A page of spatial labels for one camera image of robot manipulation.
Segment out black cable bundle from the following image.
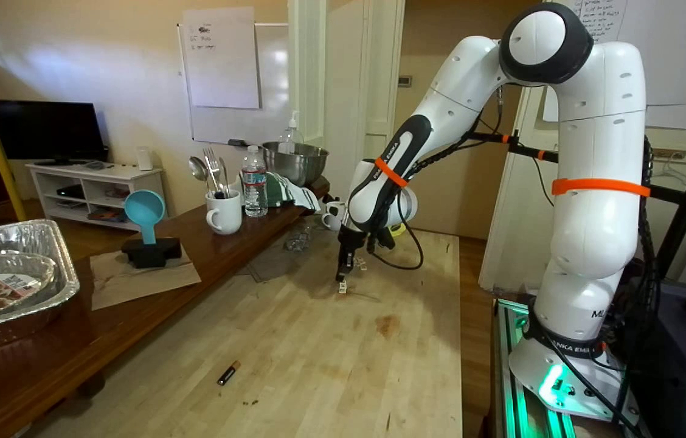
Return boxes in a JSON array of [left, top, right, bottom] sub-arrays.
[[361, 87, 523, 272]]

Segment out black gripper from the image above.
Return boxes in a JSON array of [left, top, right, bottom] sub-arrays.
[[334, 223, 366, 287]]

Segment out green lit aluminium rail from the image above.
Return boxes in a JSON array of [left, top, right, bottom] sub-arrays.
[[491, 295, 580, 438]]

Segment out metal mixing bowl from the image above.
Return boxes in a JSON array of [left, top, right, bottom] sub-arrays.
[[259, 141, 331, 187]]

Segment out brown cardboard sheet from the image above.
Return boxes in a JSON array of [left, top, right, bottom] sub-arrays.
[[86, 247, 204, 311]]

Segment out metal spoons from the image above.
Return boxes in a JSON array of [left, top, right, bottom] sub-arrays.
[[187, 153, 231, 200]]

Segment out dark wooden side table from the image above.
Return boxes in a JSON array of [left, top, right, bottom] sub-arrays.
[[0, 177, 333, 438]]

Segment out white shelf unit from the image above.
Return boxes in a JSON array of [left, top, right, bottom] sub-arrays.
[[27, 161, 168, 234]]

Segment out yellow stick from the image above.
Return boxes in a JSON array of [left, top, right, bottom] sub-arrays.
[[0, 120, 27, 221]]

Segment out black mount rod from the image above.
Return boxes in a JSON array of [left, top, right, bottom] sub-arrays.
[[455, 126, 686, 210]]

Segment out green and white cloth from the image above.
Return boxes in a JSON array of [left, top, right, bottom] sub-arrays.
[[264, 170, 322, 214]]

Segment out white wall whiteboard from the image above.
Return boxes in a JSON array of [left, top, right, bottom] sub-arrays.
[[187, 20, 292, 148]]

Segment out black marker pen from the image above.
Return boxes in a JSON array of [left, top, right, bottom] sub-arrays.
[[214, 361, 241, 388]]

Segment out black flat screen television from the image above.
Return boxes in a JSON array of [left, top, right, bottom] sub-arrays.
[[0, 97, 112, 165]]

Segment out aluminium foil tray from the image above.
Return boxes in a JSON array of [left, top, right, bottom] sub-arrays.
[[0, 216, 83, 338]]

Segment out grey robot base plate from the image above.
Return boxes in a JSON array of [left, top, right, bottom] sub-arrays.
[[507, 337, 631, 425]]

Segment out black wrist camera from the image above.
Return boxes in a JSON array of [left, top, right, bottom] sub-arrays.
[[364, 221, 397, 250]]

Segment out large white mug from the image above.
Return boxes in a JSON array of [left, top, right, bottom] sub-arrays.
[[204, 191, 246, 238]]

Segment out white door frame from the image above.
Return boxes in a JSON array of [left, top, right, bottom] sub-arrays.
[[285, 0, 406, 221]]

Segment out black equipment box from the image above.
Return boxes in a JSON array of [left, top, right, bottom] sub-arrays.
[[619, 277, 686, 438]]

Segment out black block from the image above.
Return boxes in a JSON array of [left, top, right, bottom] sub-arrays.
[[119, 237, 185, 271]]

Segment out clear water bottle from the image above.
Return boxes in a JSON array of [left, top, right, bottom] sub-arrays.
[[238, 144, 269, 219]]

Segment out orange velcro strap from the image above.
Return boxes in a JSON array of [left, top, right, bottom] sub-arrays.
[[372, 157, 411, 191], [550, 175, 652, 200]]

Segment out white squeeze bottle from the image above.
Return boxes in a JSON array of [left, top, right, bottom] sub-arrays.
[[277, 113, 298, 157]]

